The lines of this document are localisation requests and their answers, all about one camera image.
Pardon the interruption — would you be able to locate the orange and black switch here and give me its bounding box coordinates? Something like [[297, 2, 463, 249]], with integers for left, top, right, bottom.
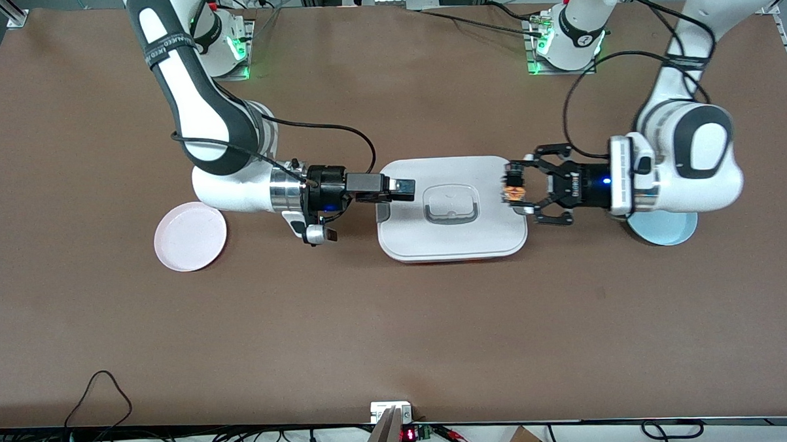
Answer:
[[502, 166, 529, 206]]

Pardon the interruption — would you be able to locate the white lidded storage box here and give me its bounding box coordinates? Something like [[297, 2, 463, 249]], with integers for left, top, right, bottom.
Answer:
[[374, 154, 531, 265]]

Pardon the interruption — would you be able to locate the light blue round plate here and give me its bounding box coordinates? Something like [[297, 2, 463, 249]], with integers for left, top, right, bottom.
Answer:
[[625, 209, 699, 248]]

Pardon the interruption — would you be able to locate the pink round plate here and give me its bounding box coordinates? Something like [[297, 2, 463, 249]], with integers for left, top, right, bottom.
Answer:
[[152, 201, 229, 274]]

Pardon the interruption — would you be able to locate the brown cardboard piece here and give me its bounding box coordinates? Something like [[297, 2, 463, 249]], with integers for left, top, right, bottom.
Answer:
[[502, 425, 553, 442]]

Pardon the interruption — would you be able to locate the red clip lead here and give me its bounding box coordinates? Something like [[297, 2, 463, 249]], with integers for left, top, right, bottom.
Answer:
[[433, 424, 481, 442]]

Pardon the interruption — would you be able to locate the grey aluminium profile bar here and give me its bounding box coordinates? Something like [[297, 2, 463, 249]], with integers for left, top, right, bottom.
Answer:
[[359, 406, 403, 442]]

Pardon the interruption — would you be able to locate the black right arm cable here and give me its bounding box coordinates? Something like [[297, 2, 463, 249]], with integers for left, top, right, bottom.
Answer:
[[171, 110, 377, 190]]

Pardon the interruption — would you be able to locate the grey box lid handle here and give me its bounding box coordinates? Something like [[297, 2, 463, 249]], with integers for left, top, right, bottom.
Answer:
[[422, 182, 480, 227]]

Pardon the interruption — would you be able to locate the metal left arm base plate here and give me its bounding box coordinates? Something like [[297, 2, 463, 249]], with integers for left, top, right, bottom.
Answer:
[[522, 14, 599, 77]]

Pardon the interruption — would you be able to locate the black cable across table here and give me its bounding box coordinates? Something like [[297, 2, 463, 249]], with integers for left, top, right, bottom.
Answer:
[[417, 0, 546, 41]]

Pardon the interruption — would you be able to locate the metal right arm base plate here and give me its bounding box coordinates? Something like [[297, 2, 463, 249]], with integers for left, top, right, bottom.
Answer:
[[210, 18, 257, 82]]

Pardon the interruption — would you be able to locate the white metal bracket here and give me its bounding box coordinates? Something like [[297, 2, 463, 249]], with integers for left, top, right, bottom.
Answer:
[[370, 400, 413, 424]]

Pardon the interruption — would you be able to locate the black coiled cable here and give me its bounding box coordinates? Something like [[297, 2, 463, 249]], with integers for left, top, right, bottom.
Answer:
[[640, 418, 705, 442]]

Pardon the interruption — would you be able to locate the black table edge rail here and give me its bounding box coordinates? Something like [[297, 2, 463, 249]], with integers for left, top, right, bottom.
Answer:
[[0, 399, 787, 442]]

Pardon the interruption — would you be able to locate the black looped cable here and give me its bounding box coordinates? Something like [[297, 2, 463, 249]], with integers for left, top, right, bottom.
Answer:
[[61, 369, 135, 442]]

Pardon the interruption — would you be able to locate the aluminium frame corner profile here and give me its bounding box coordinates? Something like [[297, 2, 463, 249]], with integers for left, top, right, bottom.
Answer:
[[5, 0, 31, 29]]

